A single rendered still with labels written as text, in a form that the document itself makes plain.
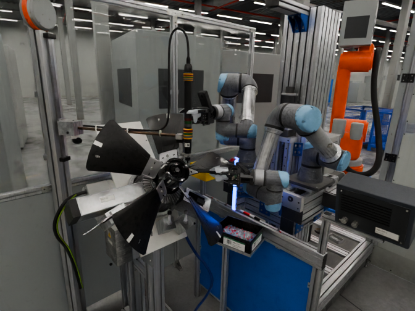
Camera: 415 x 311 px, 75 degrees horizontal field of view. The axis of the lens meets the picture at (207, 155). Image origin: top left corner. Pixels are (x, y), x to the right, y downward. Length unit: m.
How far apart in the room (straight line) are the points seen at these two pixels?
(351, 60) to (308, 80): 3.17
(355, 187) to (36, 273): 1.78
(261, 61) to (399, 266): 4.01
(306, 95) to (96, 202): 1.37
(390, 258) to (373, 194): 1.85
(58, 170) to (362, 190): 1.41
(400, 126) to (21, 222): 2.70
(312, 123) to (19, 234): 1.64
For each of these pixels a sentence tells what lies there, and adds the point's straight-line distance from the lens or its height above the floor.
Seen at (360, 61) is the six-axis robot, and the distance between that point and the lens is 4.99.
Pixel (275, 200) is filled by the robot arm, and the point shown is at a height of 1.08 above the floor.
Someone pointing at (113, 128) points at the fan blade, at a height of 1.40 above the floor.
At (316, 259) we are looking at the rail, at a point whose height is 0.83.
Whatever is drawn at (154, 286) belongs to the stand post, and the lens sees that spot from 1.60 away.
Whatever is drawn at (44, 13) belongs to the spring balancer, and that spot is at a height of 1.87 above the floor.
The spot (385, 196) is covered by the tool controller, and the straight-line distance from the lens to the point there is 1.13.
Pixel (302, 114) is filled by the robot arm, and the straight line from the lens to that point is 1.23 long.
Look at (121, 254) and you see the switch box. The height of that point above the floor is 0.69.
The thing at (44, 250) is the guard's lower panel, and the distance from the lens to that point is 1.95.
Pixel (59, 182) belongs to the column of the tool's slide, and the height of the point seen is 1.06.
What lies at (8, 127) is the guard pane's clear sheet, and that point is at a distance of 1.70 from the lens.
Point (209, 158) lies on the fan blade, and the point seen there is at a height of 1.20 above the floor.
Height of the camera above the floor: 1.61
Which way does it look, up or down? 16 degrees down
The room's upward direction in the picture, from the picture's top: 2 degrees clockwise
